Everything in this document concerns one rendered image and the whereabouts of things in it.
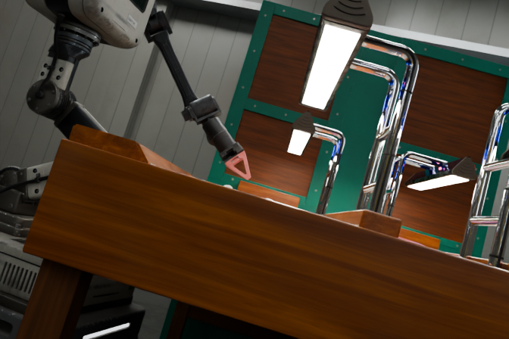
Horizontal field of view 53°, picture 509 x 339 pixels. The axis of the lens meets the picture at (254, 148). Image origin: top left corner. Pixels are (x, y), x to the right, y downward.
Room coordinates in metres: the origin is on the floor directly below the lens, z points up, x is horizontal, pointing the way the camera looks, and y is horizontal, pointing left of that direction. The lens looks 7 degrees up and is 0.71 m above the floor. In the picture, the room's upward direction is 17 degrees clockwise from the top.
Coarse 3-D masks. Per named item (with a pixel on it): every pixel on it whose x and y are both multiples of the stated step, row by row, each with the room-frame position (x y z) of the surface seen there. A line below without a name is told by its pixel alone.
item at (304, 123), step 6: (306, 114) 1.73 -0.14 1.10; (300, 120) 1.73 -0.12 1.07; (306, 120) 1.73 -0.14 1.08; (312, 120) 1.73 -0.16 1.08; (294, 126) 1.73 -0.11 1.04; (300, 126) 1.73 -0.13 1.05; (306, 126) 1.73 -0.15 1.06; (312, 126) 1.73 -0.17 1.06; (306, 132) 1.75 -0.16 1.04; (312, 132) 1.73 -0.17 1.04; (288, 144) 2.12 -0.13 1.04; (306, 144) 1.98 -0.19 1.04; (288, 150) 2.28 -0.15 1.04
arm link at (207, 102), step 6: (210, 96) 1.49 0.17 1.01; (192, 102) 1.49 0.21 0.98; (198, 102) 1.48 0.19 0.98; (204, 102) 1.48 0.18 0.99; (210, 102) 1.48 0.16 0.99; (192, 108) 1.48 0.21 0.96; (198, 108) 1.48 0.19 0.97; (204, 108) 1.48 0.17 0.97; (210, 108) 1.49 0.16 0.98; (216, 108) 1.49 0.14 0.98; (186, 114) 1.83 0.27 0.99; (198, 114) 1.48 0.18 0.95; (204, 114) 1.49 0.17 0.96; (186, 120) 1.84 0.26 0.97
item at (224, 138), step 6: (222, 132) 1.47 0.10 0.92; (228, 132) 1.49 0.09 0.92; (216, 138) 1.47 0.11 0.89; (222, 138) 1.47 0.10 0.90; (228, 138) 1.47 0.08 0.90; (216, 144) 1.48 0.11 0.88; (222, 144) 1.47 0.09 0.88; (228, 144) 1.47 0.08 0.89; (234, 144) 1.44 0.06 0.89; (222, 150) 1.47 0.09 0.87; (228, 150) 1.44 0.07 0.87; (222, 156) 1.44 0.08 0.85
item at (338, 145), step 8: (320, 128) 1.94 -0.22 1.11; (328, 128) 1.94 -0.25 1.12; (320, 136) 2.09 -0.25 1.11; (328, 136) 2.09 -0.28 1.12; (336, 136) 1.95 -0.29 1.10; (344, 136) 1.94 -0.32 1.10; (336, 144) 2.09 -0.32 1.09; (344, 144) 1.94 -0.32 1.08; (336, 152) 1.94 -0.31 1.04; (336, 160) 1.93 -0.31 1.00; (328, 168) 2.09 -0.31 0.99; (336, 168) 1.94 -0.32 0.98; (328, 176) 2.05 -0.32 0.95; (328, 184) 1.94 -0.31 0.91; (328, 192) 1.93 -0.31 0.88; (320, 200) 2.09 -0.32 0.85; (328, 200) 1.94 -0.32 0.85; (320, 208) 1.94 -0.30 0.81
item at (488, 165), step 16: (496, 112) 1.11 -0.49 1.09; (496, 128) 1.10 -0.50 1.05; (496, 144) 1.10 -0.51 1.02; (480, 176) 1.11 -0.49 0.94; (480, 192) 1.10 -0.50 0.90; (480, 208) 1.10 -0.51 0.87; (480, 224) 1.06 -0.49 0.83; (496, 224) 0.98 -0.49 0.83; (464, 240) 1.11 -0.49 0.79; (496, 240) 0.96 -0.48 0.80; (464, 256) 1.10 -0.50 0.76; (496, 256) 0.95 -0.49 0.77
